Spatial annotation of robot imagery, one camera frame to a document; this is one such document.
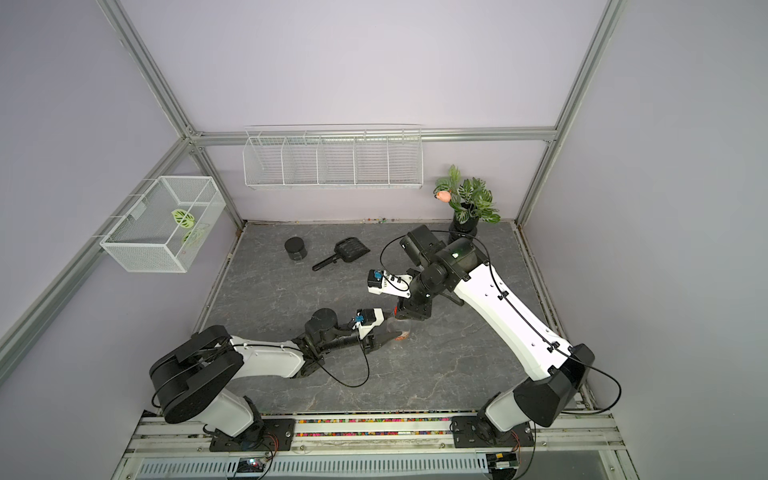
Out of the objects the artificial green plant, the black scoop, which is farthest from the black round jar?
the artificial green plant

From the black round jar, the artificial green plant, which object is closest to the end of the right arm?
the artificial green plant

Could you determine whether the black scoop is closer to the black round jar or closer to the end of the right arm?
the black round jar

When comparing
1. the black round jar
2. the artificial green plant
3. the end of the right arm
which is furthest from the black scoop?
the end of the right arm

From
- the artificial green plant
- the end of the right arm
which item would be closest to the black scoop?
the artificial green plant

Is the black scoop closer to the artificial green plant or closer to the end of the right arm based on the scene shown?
the artificial green plant

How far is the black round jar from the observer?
110 centimetres

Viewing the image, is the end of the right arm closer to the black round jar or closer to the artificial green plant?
the artificial green plant

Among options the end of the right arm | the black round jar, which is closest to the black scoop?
the black round jar

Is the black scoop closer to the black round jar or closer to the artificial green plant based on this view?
the black round jar
